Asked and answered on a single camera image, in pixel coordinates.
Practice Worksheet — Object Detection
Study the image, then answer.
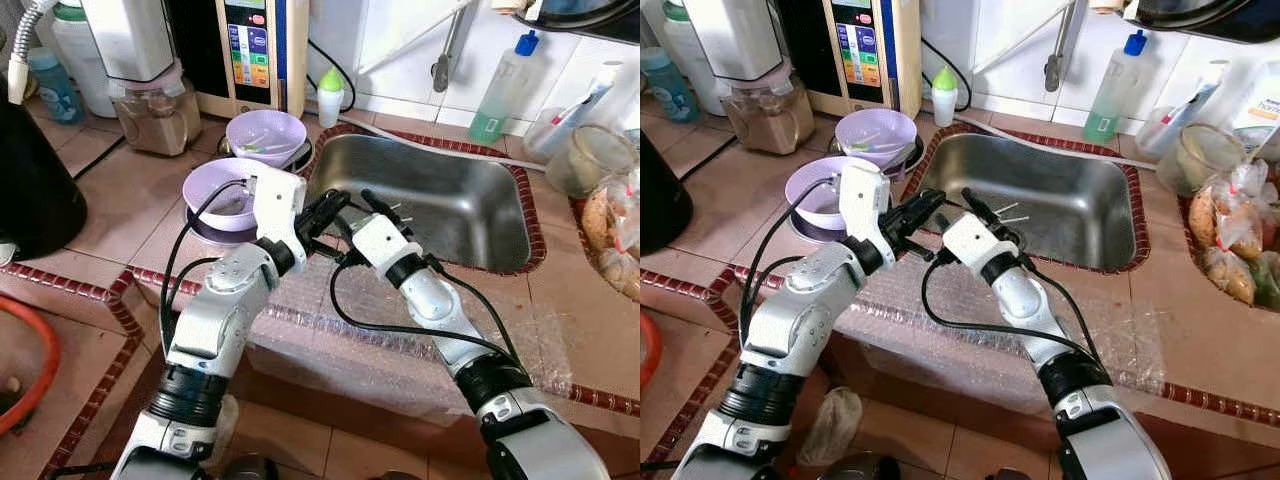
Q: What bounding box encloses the purple plastic bowl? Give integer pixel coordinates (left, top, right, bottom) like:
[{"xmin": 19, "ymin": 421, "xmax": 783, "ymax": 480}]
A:
[
  {"xmin": 226, "ymin": 110, "xmax": 309, "ymax": 168},
  {"xmin": 182, "ymin": 157, "xmax": 276, "ymax": 233},
  {"xmin": 785, "ymin": 156, "xmax": 881, "ymax": 231},
  {"xmin": 835, "ymin": 108, "xmax": 918, "ymax": 167}
]

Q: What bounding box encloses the white kitchen appliance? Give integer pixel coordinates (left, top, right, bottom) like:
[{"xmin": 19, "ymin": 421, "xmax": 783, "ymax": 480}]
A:
[
  {"xmin": 683, "ymin": 0, "xmax": 791, "ymax": 83},
  {"xmin": 82, "ymin": 0, "xmax": 186, "ymax": 83}
]

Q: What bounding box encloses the stainless steel plate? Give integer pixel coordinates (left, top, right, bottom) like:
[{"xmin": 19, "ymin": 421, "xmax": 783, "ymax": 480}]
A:
[
  {"xmin": 830, "ymin": 135, "xmax": 926, "ymax": 179},
  {"xmin": 218, "ymin": 135, "xmax": 314, "ymax": 176},
  {"xmin": 790, "ymin": 205, "xmax": 851, "ymax": 244},
  {"xmin": 185, "ymin": 205, "xmax": 263, "ymax": 248}
]

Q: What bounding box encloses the stainless steel sink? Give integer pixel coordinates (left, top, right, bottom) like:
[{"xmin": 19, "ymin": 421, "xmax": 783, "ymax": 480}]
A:
[
  {"xmin": 305, "ymin": 133, "xmax": 533, "ymax": 274},
  {"xmin": 915, "ymin": 133, "xmax": 1141, "ymax": 273}
]

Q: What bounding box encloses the white bottle green cap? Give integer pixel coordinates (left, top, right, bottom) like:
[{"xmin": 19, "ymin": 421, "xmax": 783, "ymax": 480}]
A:
[
  {"xmin": 931, "ymin": 65, "xmax": 959, "ymax": 128},
  {"xmin": 317, "ymin": 66, "xmax": 346, "ymax": 129}
]

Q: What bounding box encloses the clear bubble wrap sheet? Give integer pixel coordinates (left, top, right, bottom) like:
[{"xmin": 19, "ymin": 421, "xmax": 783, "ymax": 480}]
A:
[
  {"xmin": 130, "ymin": 262, "xmax": 573, "ymax": 426},
  {"xmin": 830, "ymin": 262, "xmax": 1169, "ymax": 421}
]

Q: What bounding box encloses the clear dish soap bottle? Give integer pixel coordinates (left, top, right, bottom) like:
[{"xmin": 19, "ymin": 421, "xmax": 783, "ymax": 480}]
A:
[
  {"xmin": 1082, "ymin": 30, "xmax": 1151, "ymax": 143},
  {"xmin": 468, "ymin": 30, "xmax": 542, "ymax": 145}
]

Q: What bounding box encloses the beige water purifier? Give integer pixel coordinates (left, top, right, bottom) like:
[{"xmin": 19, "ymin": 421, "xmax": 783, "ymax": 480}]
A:
[
  {"xmin": 165, "ymin": 0, "xmax": 309, "ymax": 120},
  {"xmin": 775, "ymin": 0, "xmax": 923, "ymax": 119}
]

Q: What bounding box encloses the glass jar brown powder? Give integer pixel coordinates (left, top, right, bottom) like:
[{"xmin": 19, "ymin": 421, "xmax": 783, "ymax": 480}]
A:
[
  {"xmin": 720, "ymin": 62, "xmax": 816, "ymax": 156},
  {"xmin": 108, "ymin": 62, "xmax": 203, "ymax": 157}
]

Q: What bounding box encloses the white plastic bag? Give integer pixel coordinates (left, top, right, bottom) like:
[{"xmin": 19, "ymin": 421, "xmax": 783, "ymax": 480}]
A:
[
  {"xmin": 798, "ymin": 388, "xmax": 863, "ymax": 468},
  {"xmin": 205, "ymin": 395, "xmax": 241, "ymax": 466}
]

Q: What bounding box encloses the clear plastic jar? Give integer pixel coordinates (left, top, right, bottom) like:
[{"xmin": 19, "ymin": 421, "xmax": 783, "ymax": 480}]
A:
[
  {"xmin": 1158, "ymin": 123, "xmax": 1248, "ymax": 198},
  {"xmin": 548, "ymin": 123, "xmax": 639, "ymax": 199}
]

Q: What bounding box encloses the clear bag of pastries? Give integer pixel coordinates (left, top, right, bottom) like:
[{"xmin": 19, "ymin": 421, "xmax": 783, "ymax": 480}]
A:
[
  {"xmin": 1188, "ymin": 160, "xmax": 1271, "ymax": 259},
  {"xmin": 580, "ymin": 175, "xmax": 636, "ymax": 256}
]

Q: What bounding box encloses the white squeeze tube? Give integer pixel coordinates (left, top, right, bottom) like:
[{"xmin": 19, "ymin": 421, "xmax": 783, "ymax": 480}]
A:
[
  {"xmin": 1150, "ymin": 60, "xmax": 1229, "ymax": 151},
  {"xmin": 540, "ymin": 62, "xmax": 623, "ymax": 156}
]

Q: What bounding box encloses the black kettle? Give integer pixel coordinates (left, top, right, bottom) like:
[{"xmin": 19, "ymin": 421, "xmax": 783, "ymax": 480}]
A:
[
  {"xmin": 0, "ymin": 95, "xmax": 89, "ymax": 263},
  {"xmin": 640, "ymin": 130, "xmax": 694, "ymax": 256}
]

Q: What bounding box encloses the small clear food bag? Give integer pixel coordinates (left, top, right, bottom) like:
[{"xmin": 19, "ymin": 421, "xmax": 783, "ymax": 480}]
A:
[
  {"xmin": 1200, "ymin": 245, "xmax": 1259, "ymax": 307},
  {"xmin": 598, "ymin": 245, "xmax": 641, "ymax": 301}
]

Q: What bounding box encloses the teal plastic bottle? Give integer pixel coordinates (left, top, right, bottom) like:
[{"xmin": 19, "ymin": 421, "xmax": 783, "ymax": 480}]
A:
[
  {"xmin": 641, "ymin": 47, "xmax": 699, "ymax": 124},
  {"xmin": 27, "ymin": 47, "xmax": 85, "ymax": 125}
]

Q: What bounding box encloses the orange plastic basin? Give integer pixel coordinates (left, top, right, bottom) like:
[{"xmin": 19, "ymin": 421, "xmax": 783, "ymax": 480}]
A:
[
  {"xmin": 640, "ymin": 310, "xmax": 663, "ymax": 393},
  {"xmin": 0, "ymin": 295, "xmax": 61, "ymax": 437}
]

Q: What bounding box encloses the large white plastic jug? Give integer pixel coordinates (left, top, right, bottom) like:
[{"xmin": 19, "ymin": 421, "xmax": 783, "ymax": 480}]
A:
[
  {"xmin": 50, "ymin": 0, "xmax": 119, "ymax": 119},
  {"xmin": 660, "ymin": 0, "xmax": 726, "ymax": 116}
]

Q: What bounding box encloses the black frying pan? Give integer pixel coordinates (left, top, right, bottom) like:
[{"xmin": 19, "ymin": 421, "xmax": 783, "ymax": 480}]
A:
[
  {"xmin": 1135, "ymin": 0, "xmax": 1280, "ymax": 43},
  {"xmin": 520, "ymin": 0, "xmax": 641, "ymax": 33}
]

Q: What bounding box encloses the white labelled container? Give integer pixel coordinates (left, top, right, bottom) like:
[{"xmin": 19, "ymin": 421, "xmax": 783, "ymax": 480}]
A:
[{"xmin": 1232, "ymin": 60, "xmax": 1280, "ymax": 151}]

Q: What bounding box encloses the bag of green vegetables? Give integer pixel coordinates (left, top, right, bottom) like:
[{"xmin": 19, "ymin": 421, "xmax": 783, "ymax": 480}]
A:
[{"xmin": 1250, "ymin": 250, "xmax": 1280, "ymax": 311}]

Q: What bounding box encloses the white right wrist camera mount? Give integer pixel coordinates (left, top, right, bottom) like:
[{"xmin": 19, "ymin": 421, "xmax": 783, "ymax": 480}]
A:
[
  {"xmin": 350, "ymin": 213, "xmax": 413, "ymax": 273},
  {"xmin": 942, "ymin": 212, "xmax": 1021, "ymax": 269}
]

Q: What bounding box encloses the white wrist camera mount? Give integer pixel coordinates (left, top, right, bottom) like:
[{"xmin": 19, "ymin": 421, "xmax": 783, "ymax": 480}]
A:
[
  {"xmin": 838, "ymin": 160, "xmax": 896, "ymax": 241},
  {"xmin": 942, "ymin": 212, "xmax": 1021, "ymax": 269},
  {"xmin": 248, "ymin": 168, "xmax": 309, "ymax": 248},
  {"xmin": 350, "ymin": 213, "xmax": 413, "ymax": 273}
]

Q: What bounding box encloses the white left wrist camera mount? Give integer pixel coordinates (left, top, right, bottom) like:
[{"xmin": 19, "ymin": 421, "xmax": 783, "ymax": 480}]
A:
[
  {"xmin": 838, "ymin": 160, "xmax": 896, "ymax": 241},
  {"xmin": 248, "ymin": 168, "xmax": 309, "ymax": 248}
]

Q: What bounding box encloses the white water hose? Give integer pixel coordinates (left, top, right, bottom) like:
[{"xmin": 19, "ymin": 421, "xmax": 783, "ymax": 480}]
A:
[
  {"xmin": 955, "ymin": 112, "xmax": 1151, "ymax": 166},
  {"xmin": 340, "ymin": 112, "xmax": 546, "ymax": 166}
]

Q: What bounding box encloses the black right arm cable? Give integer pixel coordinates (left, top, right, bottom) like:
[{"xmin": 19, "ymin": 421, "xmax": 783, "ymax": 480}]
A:
[
  {"xmin": 330, "ymin": 250, "xmax": 523, "ymax": 366},
  {"xmin": 920, "ymin": 255, "xmax": 1106, "ymax": 366}
]

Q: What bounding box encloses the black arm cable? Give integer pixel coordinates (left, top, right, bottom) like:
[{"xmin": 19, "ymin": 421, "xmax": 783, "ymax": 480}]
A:
[
  {"xmin": 330, "ymin": 250, "xmax": 523, "ymax": 366},
  {"xmin": 745, "ymin": 178, "xmax": 851, "ymax": 346},
  {"xmin": 160, "ymin": 180, "xmax": 256, "ymax": 356},
  {"xmin": 920, "ymin": 255, "xmax": 1106, "ymax": 366}
]

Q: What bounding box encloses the black power cable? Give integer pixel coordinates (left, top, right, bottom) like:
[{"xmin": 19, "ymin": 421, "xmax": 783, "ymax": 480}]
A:
[
  {"xmin": 920, "ymin": 38, "xmax": 973, "ymax": 111},
  {"xmin": 308, "ymin": 40, "xmax": 357, "ymax": 113}
]

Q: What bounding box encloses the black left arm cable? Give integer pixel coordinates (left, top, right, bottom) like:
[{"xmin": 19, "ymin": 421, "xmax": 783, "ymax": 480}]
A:
[
  {"xmin": 745, "ymin": 178, "xmax": 851, "ymax": 346},
  {"xmin": 160, "ymin": 180, "xmax": 256, "ymax": 356}
]

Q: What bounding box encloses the metal wall faucet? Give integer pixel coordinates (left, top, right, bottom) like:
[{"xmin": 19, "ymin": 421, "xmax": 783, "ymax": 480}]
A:
[
  {"xmin": 1043, "ymin": 0, "xmax": 1081, "ymax": 94},
  {"xmin": 431, "ymin": 0, "xmax": 471, "ymax": 94}
]

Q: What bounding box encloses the white wall pipe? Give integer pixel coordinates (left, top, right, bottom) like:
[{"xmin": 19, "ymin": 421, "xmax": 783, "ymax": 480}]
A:
[
  {"xmin": 355, "ymin": 0, "xmax": 476, "ymax": 76},
  {"xmin": 970, "ymin": 0, "xmax": 1076, "ymax": 73}
]

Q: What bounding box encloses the grey flexible hose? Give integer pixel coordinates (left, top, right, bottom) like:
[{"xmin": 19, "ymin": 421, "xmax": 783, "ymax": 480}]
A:
[{"xmin": 8, "ymin": 0, "xmax": 59, "ymax": 106}]

